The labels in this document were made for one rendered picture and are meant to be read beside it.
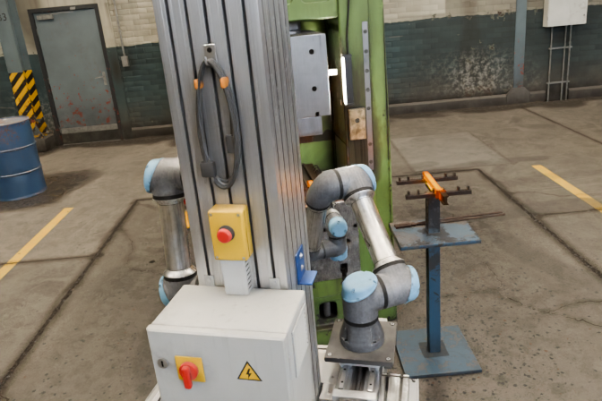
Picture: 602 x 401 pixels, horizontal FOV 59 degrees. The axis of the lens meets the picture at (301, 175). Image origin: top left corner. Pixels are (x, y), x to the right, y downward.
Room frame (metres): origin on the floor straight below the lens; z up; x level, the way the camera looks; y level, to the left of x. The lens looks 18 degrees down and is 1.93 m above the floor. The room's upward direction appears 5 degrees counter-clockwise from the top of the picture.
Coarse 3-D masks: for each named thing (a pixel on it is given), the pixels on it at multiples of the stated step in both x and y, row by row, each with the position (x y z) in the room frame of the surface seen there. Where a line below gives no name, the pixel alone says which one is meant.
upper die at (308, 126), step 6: (300, 120) 2.60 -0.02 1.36; (306, 120) 2.60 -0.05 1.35; (312, 120) 2.61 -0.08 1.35; (318, 120) 2.61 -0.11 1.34; (300, 126) 2.60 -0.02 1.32; (306, 126) 2.60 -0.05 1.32; (312, 126) 2.61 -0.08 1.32; (318, 126) 2.61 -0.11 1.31; (300, 132) 2.60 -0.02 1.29; (306, 132) 2.60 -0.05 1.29; (312, 132) 2.61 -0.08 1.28; (318, 132) 2.61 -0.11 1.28
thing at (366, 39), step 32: (352, 0) 2.78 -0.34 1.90; (352, 32) 2.78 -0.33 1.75; (352, 64) 2.78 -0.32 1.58; (384, 64) 2.81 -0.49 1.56; (384, 96) 2.81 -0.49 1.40; (384, 128) 2.81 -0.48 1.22; (352, 160) 2.78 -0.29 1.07; (384, 160) 2.81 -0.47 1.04; (384, 192) 2.81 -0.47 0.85; (384, 224) 2.81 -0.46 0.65
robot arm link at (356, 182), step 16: (352, 176) 1.81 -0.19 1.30; (368, 176) 1.83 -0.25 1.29; (352, 192) 1.78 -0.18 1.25; (368, 192) 1.78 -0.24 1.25; (352, 208) 1.78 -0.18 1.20; (368, 208) 1.74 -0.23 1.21; (368, 224) 1.70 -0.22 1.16; (368, 240) 1.67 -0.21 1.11; (384, 240) 1.65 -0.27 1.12; (384, 256) 1.61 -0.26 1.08; (384, 272) 1.56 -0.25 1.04; (400, 272) 1.55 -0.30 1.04; (416, 272) 1.56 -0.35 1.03; (400, 288) 1.51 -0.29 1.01; (416, 288) 1.53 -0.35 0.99
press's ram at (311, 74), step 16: (304, 32) 2.82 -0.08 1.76; (320, 32) 2.70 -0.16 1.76; (304, 48) 2.61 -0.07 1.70; (320, 48) 2.62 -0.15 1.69; (304, 64) 2.60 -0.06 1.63; (320, 64) 2.62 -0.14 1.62; (304, 80) 2.60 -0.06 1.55; (320, 80) 2.61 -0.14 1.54; (304, 96) 2.60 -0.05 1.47; (320, 96) 2.61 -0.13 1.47; (304, 112) 2.60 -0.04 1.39; (320, 112) 2.61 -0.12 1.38
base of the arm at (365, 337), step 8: (344, 320) 1.51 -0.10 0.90; (376, 320) 1.49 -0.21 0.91; (344, 328) 1.50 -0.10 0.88; (352, 328) 1.48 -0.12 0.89; (360, 328) 1.47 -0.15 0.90; (368, 328) 1.47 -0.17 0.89; (376, 328) 1.48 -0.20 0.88; (344, 336) 1.50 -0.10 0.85; (352, 336) 1.47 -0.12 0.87; (360, 336) 1.46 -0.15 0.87; (368, 336) 1.46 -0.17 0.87; (376, 336) 1.48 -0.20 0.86; (344, 344) 1.49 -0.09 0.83; (352, 344) 1.46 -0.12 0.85; (360, 344) 1.46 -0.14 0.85; (368, 344) 1.45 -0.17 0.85; (376, 344) 1.46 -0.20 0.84; (360, 352) 1.45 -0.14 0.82
